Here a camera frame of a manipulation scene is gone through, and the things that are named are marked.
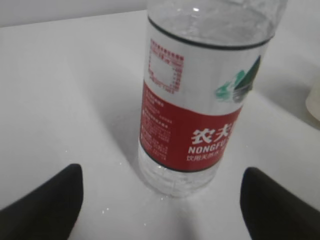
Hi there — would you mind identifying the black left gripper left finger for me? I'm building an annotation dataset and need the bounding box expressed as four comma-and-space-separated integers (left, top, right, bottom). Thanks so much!
0, 163, 83, 240

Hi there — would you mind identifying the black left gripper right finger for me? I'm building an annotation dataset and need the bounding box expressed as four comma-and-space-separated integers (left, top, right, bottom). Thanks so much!
239, 167, 320, 240

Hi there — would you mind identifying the white paper cup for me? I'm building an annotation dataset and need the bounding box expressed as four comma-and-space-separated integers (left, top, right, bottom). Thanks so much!
305, 77, 320, 122

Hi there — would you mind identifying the Nongfu Spring water bottle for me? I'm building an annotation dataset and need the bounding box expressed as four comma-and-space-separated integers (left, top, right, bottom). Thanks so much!
138, 0, 288, 197

